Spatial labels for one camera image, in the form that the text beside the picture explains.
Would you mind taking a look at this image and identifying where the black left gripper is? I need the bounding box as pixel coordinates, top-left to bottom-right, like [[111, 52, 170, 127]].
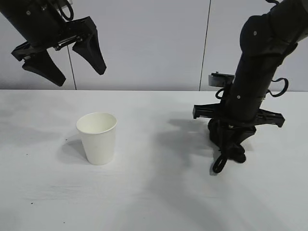
[[0, 0, 107, 87]]

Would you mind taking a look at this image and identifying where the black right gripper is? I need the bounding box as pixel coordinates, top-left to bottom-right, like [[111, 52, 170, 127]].
[[193, 81, 286, 151]]

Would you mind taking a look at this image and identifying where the black cloth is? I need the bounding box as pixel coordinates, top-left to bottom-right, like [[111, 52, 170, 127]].
[[211, 137, 246, 173]]

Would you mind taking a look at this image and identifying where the white paper cup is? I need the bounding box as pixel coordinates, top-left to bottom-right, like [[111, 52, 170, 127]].
[[76, 112, 118, 166]]

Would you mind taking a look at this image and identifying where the black right camera cable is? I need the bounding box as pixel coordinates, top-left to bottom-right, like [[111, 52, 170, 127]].
[[215, 87, 229, 100]]

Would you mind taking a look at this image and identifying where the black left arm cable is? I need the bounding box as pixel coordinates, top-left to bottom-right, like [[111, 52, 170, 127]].
[[57, 0, 73, 20]]

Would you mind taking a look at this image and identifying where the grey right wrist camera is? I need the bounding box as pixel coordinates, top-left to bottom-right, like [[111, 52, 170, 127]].
[[208, 71, 235, 87]]

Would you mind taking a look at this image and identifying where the black right arm cable loop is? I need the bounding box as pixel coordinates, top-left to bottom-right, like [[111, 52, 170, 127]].
[[266, 77, 289, 98]]

